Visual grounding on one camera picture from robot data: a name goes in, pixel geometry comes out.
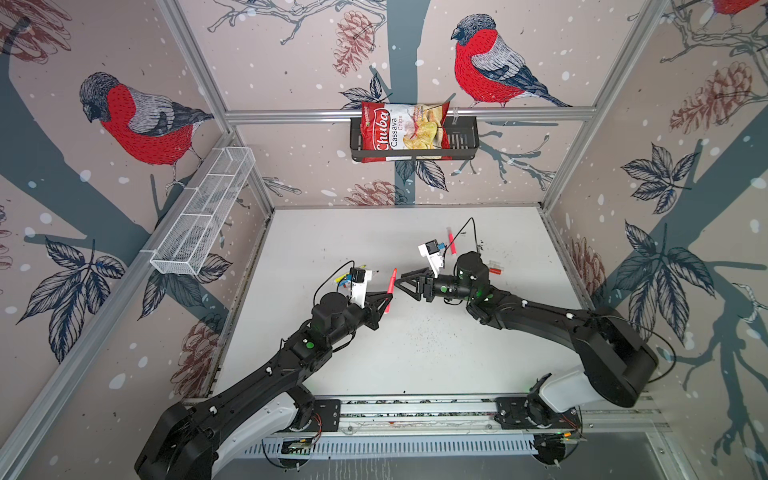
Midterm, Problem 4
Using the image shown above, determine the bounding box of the pink highlighter pen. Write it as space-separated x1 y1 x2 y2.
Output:
385 268 398 313
446 227 457 256

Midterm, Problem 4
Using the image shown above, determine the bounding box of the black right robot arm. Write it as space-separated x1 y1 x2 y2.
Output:
394 252 659 413

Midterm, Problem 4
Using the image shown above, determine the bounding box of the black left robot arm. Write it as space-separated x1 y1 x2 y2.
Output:
134 292 393 479

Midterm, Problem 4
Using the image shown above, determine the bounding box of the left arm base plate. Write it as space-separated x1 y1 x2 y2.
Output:
288 398 341 433

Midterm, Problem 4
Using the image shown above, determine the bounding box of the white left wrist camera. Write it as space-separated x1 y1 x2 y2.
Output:
349 267 373 308

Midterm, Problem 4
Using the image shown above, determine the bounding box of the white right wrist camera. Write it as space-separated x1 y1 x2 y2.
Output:
418 239 445 278

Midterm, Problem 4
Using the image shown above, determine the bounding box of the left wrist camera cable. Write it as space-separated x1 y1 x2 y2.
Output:
311 259 356 301

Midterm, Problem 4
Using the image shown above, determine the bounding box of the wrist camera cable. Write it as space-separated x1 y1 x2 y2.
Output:
311 259 356 301
449 217 481 256

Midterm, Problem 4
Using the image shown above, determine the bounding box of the black wire wall basket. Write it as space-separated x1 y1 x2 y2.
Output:
350 117 480 163

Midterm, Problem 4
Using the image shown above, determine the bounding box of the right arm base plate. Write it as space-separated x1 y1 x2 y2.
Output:
494 395 582 430

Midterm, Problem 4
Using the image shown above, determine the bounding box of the red cassava chips bag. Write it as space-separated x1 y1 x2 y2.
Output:
360 102 450 163

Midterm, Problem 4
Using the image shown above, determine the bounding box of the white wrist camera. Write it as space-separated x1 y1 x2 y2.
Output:
349 267 373 308
418 239 445 278

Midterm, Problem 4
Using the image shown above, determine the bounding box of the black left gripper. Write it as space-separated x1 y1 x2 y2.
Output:
327 289 393 348

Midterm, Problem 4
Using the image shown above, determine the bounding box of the white mesh wall tray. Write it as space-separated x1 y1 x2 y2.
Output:
150 146 255 276

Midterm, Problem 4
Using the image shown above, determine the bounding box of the aluminium front rail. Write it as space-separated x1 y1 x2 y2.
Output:
256 394 672 439

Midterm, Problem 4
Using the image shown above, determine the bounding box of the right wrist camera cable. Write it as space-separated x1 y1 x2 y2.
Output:
449 217 481 256

